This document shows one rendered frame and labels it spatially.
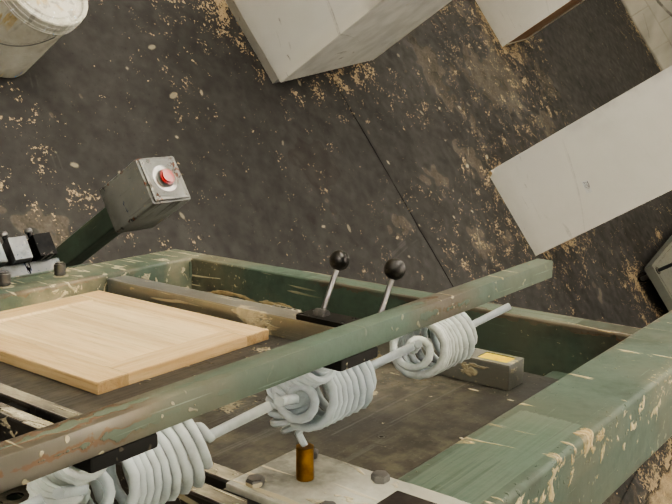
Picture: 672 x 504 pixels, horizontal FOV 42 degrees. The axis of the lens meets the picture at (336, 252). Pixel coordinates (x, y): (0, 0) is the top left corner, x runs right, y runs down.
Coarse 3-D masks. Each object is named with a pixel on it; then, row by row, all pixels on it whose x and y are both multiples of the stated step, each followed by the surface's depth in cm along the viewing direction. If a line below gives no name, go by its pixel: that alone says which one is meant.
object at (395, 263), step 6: (396, 258) 150; (390, 264) 149; (396, 264) 148; (402, 264) 149; (384, 270) 150; (390, 270) 148; (396, 270) 148; (402, 270) 149; (390, 276) 149; (396, 276) 149; (402, 276) 149; (390, 282) 149; (390, 288) 149; (384, 294) 149; (384, 300) 148; (384, 306) 148; (378, 312) 148
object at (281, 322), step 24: (120, 288) 185; (144, 288) 180; (168, 288) 179; (216, 312) 168; (240, 312) 164; (264, 312) 160; (288, 312) 160; (288, 336) 157; (480, 360) 133; (504, 384) 131
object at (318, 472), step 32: (0, 384) 111; (288, 384) 73; (320, 384) 72; (0, 416) 102; (32, 416) 101; (64, 416) 101; (224, 480) 85; (256, 480) 75; (288, 480) 76; (320, 480) 77; (352, 480) 77; (384, 480) 76
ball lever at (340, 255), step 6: (336, 252) 156; (342, 252) 156; (330, 258) 156; (336, 258) 156; (342, 258) 156; (348, 258) 156; (330, 264) 157; (336, 264) 156; (342, 264) 156; (348, 264) 157; (336, 270) 156; (342, 270) 157; (336, 276) 156; (330, 282) 156; (330, 288) 156; (330, 294) 156; (324, 300) 155; (324, 306) 155; (318, 312) 154; (324, 312) 154
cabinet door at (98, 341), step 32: (0, 320) 162; (32, 320) 163; (64, 320) 163; (96, 320) 163; (128, 320) 163; (160, 320) 163; (192, 320) 162; (224, 320) 163; (0, 352) 143; (32, 352) 142; (64, 352) 144; (96, 352) 144; (128, 352) 144; (160, 352) 143; (192, 352) 143; (224, 352) 148; (96, 384) 128; (128, 384) 133
